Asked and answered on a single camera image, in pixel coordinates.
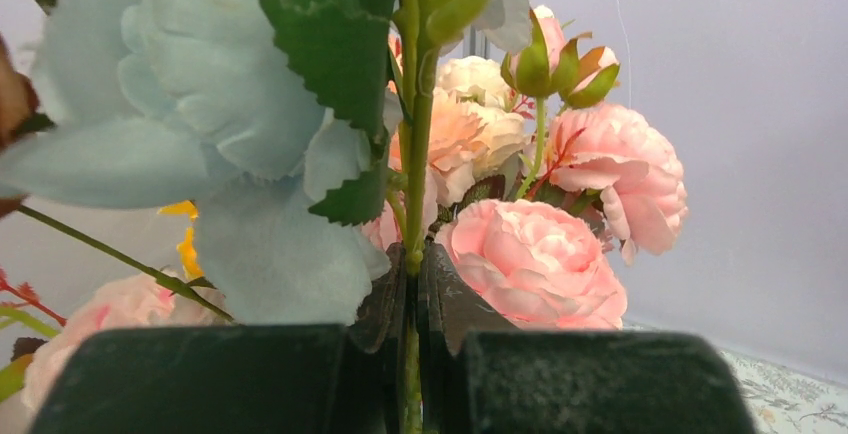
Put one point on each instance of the light blue flower stem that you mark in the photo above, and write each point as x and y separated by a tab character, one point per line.
298	129

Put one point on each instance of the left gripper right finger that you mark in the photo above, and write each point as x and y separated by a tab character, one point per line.
481	374

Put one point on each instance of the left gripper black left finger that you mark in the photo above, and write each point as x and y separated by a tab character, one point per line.
238	379

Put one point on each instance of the floral patterned table mat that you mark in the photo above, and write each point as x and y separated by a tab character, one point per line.
781	400

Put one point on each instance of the pink rose stem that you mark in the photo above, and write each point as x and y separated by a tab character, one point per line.
536	265

